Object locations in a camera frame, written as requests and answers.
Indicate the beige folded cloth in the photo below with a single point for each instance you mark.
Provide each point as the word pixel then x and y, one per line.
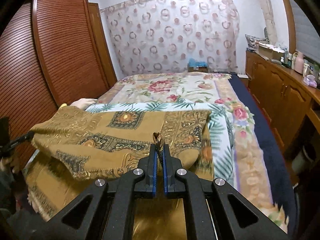
pixel 84 103

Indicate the brown louvered wardrobe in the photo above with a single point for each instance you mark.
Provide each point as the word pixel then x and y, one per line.
pixel 52 52

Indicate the cardboard box with blue cloth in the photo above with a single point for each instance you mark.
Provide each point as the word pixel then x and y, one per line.
pixel 197 66

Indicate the beige tied side curtain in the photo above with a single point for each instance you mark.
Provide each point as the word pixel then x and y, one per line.
pixel 266 7

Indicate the lavender tissue pack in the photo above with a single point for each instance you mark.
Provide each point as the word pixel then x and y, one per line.
pixel 310 80

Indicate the mustard paisley patterned cloth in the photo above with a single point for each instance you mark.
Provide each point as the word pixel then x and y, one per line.
pixel 103 147

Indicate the palm leaf print sheet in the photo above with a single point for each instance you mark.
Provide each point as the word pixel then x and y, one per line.
pixel 220 126

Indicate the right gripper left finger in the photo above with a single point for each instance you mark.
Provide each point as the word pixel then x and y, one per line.
pixel 131 186

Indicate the pink circle patterned curtain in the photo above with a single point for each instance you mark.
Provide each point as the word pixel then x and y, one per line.
pixel 162 36

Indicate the open cardboard box on sideboard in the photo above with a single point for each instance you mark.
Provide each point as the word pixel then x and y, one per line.
pixel 269 51

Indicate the long wooden sideboard cabinet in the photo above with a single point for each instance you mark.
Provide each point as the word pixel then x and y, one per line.
pixel 285 100

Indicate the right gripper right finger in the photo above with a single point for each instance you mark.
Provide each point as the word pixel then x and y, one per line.
pixel 180 183

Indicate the pink thermos jug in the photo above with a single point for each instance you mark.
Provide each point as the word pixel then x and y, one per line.
pixel 298 62

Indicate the grey window roller blind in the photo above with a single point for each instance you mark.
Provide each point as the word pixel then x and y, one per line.
pixel 307 38

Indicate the navy blue mattress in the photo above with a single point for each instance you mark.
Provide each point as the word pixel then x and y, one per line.
pixel 281 187

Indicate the floral rose bed blanket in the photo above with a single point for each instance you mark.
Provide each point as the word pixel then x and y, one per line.
pixel 250 173

